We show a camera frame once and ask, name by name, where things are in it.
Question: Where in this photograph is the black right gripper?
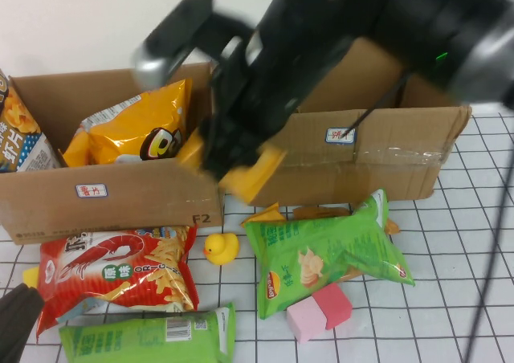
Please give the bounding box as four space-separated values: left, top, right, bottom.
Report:
198 29 322 182

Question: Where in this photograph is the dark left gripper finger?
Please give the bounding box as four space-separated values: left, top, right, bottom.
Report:
0 286 44 363
0 284 31 324

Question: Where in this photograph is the yellow crisps bag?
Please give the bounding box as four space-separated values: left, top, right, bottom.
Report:
177 128 288 204

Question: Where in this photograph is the orange foil chip bag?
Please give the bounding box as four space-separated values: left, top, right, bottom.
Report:
60 77 194 169

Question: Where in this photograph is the orange foil snack packet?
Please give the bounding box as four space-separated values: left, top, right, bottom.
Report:
240 202 287 226

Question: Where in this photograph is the orange brown snack packet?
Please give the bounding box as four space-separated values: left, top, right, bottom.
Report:
292 205 351 220

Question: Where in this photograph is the green snack bag with barcode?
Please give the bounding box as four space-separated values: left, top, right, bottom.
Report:
59 301 237 363

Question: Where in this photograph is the yellow foam cube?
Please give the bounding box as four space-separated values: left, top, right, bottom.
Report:
22 266 41 290

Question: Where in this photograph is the yellow rubber duck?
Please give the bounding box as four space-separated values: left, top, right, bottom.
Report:
202 233 241 267

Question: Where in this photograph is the red shrimp stick bag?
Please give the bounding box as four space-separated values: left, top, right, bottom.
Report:
35 225 201 342

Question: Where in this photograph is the cardboard box with F2 print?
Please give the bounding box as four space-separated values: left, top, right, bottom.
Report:
0 60 226 247

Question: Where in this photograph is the cardboard box with clear tape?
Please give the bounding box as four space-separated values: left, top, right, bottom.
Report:
244 37 474 208

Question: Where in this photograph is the green Lay's chip bag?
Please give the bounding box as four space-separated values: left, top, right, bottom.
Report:
243 188 416 320

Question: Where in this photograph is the blue yellow prawn cracker bag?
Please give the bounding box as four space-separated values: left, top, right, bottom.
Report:
0 68 62 174

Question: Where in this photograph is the brown biscuit package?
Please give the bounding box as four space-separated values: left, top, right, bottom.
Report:
339 267 365 287

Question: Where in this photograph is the dark pink foam cube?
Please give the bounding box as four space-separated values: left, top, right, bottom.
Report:
312 281 353 331

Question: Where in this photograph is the light pink foam cube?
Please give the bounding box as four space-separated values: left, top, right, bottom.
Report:
286 296 331 345

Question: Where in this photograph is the white grid tablecloth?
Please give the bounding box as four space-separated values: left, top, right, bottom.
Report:
0 113 514 363

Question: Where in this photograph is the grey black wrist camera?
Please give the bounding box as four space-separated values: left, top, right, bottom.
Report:
131 0 258 88

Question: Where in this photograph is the thin black cable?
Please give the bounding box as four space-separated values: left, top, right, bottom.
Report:
345 71 415 134

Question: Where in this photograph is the long black cable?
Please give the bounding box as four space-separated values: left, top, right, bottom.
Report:
464 177 514 363

